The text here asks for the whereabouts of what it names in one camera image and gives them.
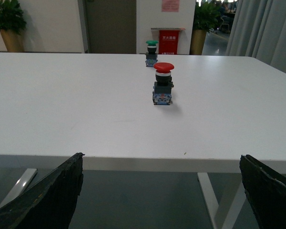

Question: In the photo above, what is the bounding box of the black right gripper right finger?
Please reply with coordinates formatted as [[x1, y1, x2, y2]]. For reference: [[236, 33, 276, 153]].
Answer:
[[239, 155, 286, 229]]

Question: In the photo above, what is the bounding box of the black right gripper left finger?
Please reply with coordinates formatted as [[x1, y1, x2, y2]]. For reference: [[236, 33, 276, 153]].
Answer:
[[0, 153, 83, 229]]

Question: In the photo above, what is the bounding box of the red mushroom push button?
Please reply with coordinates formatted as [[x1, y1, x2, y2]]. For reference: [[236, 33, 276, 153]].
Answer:
[[153, 62, 174, 105]]

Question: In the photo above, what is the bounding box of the green mushroom push button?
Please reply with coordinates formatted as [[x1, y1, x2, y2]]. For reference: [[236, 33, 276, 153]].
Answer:
[[145, 40, 158, 67]]

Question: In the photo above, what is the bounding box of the grey curtain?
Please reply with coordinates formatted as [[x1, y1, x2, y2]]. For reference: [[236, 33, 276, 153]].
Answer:
[[226, 0, 286, 73]]

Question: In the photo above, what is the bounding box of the grey door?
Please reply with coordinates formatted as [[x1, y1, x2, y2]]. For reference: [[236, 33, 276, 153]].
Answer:
[[85, 0, 136, 54]]

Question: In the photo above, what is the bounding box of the red fire extinguisher cabinet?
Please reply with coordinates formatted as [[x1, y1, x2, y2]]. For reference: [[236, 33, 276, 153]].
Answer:
[[151, 28, 185, 55]]

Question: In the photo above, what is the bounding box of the left potted plant gold pot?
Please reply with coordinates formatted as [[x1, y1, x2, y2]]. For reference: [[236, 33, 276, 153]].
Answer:
[[0, 0, 27, 52]]

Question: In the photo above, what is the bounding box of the potted plant gold pot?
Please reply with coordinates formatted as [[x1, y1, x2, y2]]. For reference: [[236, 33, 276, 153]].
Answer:
[[0, 0, 27, 52], [190, 0, 220, 55]]

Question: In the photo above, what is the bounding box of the right potted plant gold pot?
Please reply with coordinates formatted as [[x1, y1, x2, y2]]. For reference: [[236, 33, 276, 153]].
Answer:
[[190, 0, 220, 55]]

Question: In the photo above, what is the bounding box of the white table leg frame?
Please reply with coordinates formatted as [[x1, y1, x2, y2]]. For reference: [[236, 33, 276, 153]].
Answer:
[[0, 168, 245, 229]]

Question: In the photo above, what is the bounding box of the pink wall notice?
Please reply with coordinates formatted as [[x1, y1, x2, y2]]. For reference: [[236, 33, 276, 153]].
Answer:
[[162, 0, 180, 12]]

